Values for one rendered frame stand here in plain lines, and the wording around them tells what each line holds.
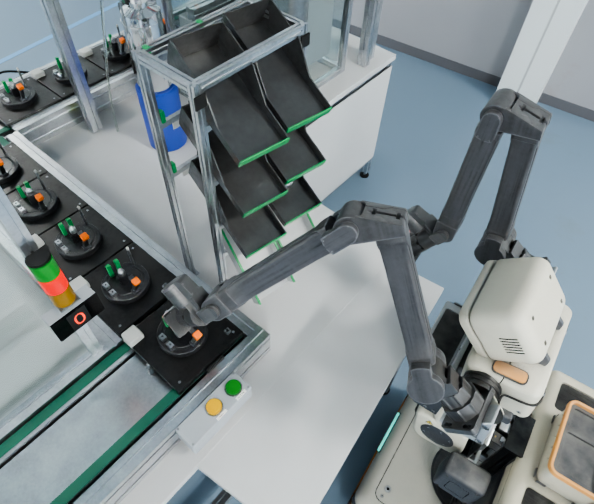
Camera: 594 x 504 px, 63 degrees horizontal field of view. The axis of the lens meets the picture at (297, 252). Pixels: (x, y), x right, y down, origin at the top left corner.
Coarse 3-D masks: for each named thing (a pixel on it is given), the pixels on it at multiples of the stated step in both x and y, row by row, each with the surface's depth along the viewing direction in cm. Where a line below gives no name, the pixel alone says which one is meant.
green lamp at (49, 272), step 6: (48, 264) 96; (54, 264) 98; (30, 270) 96; (36, 270) 96; (42, 270) 96; (48, 270) 97; (54, 270) 99; (36, 276) 98; (42, 276) 97; (48, 276) 98; (54, 276) 99; (42, 282) 99
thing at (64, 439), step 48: (96, 384) 132; (144, 384) 133; (192, 384) 130; (0, 432) 119; (48, 432) 124; (96, 432) 124; (144, 432) 123; (0, 480) 117; (48, 480) 117; (96, 480) 117
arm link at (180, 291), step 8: (176, 280) 109; (184, 280) 109; (192, 280) 111; (168, 288) 108; (176, 288) 109; (184, 288) 108; (192, 288) 110; (200, 288) 112; (168, 296) 109; (176, 296) 109; (184, 296) 109; (192, 296) 108; (200, 296) 110; (176, 304) 110; (184, 304) 110; (200, 304) 109; (200, 312) 106; (208, 312) 106; (216, 312) 105; (208, 320) 107
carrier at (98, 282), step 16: (128, 256) 152; (144, 256) 153; (96, 272) 148; (112, 272) 144; (128, 272) 146; (144, 272) 146; (160, 272) 149; (96, 288) 145; (112, 288) 143; (128, 288) 143; (144, 288) 143; (160, 288) 146; (112, 304) 142; (128, 304) 142; (144, 304) 142; (160, 304) 144; (112, 320) 138; (128, 320) 138
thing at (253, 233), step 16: (192, 160) 122; (192, 176) 127; (224, 192) 130; (224, 208) 128; (224, 224) 126; (240, 224) 128; (256, 224) 130; (272, 224) 131; (240, 240) 127; (256, 240) 128; (272, 240) 128
